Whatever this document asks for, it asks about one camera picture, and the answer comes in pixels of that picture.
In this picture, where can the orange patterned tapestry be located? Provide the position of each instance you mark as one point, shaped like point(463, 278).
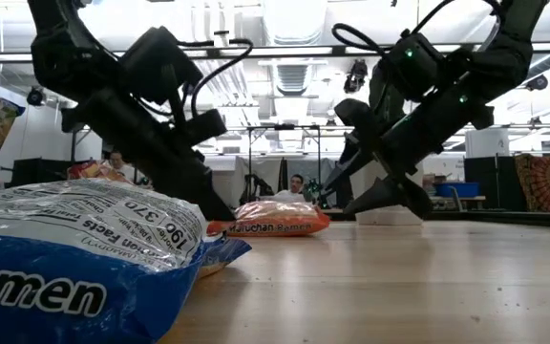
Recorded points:
point(537, 181)

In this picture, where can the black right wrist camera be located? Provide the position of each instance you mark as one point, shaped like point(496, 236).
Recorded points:
point(416, 67)

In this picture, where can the black ceiling spotlight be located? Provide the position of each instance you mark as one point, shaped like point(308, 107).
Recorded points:
point(355, 76)
point(36, 98)
point(537, 82)

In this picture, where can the grey cloth cover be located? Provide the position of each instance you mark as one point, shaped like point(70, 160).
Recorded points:
point(268, 167)

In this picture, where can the black background rig frame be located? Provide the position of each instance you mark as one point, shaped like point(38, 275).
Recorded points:
point(72, 143)
point(249, 157)

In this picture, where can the dark green background robot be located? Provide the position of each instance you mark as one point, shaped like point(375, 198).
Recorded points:
point(314, 188)

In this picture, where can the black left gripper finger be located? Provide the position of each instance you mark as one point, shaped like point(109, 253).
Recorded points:
point(205, 191)
point(175, 191)

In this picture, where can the white hexagonal plant pot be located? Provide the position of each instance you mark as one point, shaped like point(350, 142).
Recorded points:
point(389, 219)

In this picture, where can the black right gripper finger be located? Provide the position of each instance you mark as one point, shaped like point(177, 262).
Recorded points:
point(385, 198)
point(346, 165)

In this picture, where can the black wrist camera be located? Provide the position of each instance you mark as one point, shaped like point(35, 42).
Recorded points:
point(160, 62)
point(416, 67)

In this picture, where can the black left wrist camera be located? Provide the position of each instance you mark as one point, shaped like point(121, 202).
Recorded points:
point(160, 62)

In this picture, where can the orange ramen packet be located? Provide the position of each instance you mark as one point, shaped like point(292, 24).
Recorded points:
point(275, 224)

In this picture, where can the black background robot arm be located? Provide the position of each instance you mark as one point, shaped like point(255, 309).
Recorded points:
point(256, 186)

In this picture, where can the person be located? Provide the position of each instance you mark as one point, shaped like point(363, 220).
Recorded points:
point(296, 184)
point(118, 161)

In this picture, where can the black light bar frame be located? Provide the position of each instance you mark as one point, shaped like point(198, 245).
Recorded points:
point(214, 53)

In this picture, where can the blue storage bin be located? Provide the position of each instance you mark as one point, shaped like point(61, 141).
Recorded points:
point(456, 189)

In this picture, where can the red ramen packet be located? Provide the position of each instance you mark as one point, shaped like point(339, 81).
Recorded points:
point(89, 171)

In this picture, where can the black partition panel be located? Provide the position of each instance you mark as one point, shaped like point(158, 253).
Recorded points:
point(482, 174)

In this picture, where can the black aluminium table frame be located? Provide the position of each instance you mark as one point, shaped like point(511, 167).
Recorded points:
point(518, 219)

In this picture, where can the white column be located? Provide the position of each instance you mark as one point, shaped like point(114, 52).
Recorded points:
point(487, 143)

